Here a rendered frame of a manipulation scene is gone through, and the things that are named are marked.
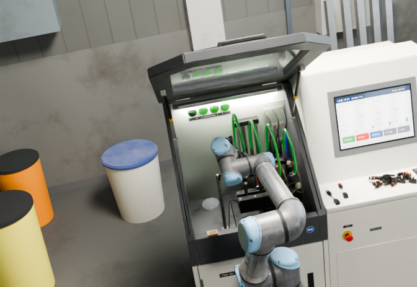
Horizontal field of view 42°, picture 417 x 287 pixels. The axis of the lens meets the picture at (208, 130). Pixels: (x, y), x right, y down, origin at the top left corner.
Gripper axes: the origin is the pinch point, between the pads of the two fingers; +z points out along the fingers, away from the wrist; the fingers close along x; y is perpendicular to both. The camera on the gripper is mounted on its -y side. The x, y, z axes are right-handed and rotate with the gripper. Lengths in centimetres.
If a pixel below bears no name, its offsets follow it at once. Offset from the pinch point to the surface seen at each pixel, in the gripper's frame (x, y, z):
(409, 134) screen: 80, -7, 56
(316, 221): 23, 28, 39
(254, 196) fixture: -4.9, 6.8, 40.4
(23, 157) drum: -202, -102, 128
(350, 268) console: 31, 50, 68
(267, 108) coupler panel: 14, -39, 41
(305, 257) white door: 11, 42, 52
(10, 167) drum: -207, -91, 117
